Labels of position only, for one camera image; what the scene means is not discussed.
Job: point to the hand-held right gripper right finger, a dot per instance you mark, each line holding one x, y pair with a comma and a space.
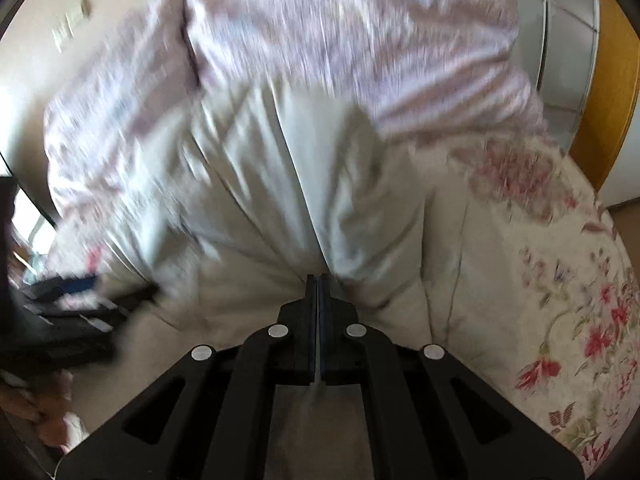
340, 340

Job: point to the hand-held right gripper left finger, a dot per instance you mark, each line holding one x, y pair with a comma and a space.
295, 340

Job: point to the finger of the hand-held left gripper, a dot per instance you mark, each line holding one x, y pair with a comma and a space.
85, 305

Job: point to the white puffer jacket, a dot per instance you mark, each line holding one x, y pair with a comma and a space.
320, 200

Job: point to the person's left hand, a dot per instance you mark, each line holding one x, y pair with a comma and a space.
42, 410

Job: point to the window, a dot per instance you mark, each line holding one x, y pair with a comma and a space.
27, 240

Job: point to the floral bed sheet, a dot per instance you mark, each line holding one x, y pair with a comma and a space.
565, 270

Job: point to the white wall switch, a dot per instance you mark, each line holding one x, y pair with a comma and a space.
72, 22

